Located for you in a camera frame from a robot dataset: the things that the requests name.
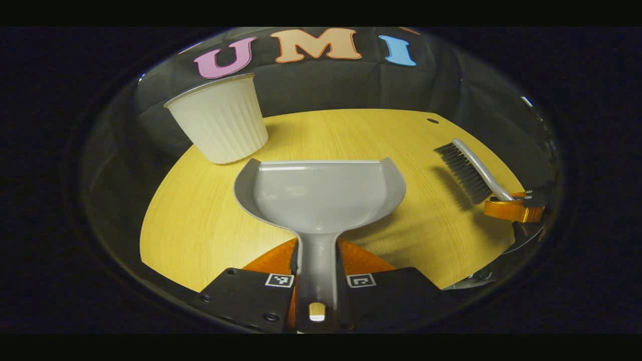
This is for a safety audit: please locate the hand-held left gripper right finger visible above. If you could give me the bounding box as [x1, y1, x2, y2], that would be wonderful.
[335, 237, 446, 332]

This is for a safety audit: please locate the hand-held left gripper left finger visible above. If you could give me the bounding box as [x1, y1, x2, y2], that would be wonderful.
[200, 237, 300, 333]

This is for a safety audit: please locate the grey dustpan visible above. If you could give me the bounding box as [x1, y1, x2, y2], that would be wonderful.
[234, 157, 407, 331]

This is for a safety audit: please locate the white ribbed garbage bin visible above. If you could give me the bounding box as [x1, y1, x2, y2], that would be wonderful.
[164, 73, 269, 165]

